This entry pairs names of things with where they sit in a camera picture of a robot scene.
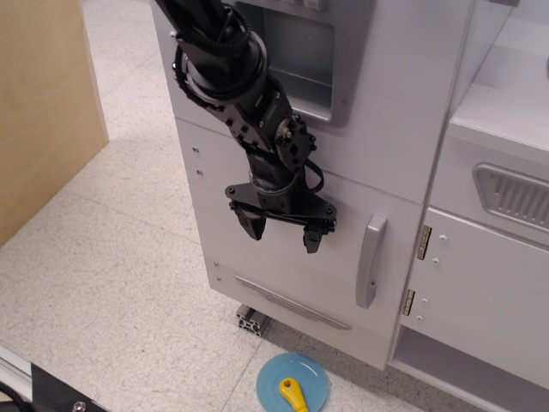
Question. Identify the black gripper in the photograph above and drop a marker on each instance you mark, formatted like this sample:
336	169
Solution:
294	203

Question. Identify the white low fridge door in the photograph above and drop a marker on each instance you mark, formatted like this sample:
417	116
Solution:
313	293

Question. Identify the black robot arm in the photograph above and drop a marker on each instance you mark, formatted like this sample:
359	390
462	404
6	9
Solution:
221	65

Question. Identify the aluminium extrusion foot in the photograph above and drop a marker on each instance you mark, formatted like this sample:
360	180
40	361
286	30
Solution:
253	321

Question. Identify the blue plate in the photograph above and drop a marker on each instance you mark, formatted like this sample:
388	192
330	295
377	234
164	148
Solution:
310	375

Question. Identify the yellow toy utensil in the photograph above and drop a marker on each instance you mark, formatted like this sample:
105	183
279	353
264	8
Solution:
290	390

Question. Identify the grey ice dispenser recess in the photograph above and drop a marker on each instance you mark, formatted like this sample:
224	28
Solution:
315	50

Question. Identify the white toy kitchen cabinet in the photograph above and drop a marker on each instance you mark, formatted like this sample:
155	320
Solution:
443	87

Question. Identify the white right cabinet door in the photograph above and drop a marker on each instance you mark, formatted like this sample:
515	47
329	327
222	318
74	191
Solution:
484	294

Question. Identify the grey oven vent panel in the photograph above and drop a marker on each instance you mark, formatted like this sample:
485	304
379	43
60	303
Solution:
511	195

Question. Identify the wooden board panel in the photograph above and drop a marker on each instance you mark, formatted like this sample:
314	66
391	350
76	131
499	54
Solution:
52	123

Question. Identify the black mounting plate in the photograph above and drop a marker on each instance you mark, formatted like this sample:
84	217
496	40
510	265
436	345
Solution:
52	394

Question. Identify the grey fridge door handle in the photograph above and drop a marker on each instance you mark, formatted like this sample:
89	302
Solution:
365	284

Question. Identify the aluminium rail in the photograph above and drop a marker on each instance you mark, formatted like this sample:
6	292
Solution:
16	372

